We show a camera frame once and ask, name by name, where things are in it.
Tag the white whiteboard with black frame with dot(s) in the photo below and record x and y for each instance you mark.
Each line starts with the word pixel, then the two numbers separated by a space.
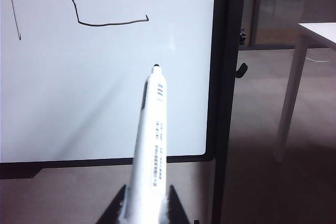
pixel 78 90

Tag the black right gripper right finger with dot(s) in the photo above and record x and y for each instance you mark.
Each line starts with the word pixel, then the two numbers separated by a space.
pixel 177 208

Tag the white table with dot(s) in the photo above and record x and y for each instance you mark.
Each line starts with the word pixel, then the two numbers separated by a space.
pixel 291 90

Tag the black stand knob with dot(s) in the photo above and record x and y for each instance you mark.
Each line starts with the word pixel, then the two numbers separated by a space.
pixel 243 36

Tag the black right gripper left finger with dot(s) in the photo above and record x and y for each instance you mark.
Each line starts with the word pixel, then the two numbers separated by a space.
pixel 113 208

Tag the white marker pen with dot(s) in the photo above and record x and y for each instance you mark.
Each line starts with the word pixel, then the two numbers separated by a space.
pixel 152 129

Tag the black stand hook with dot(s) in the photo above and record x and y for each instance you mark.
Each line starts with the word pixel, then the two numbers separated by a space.
pixel 242 70

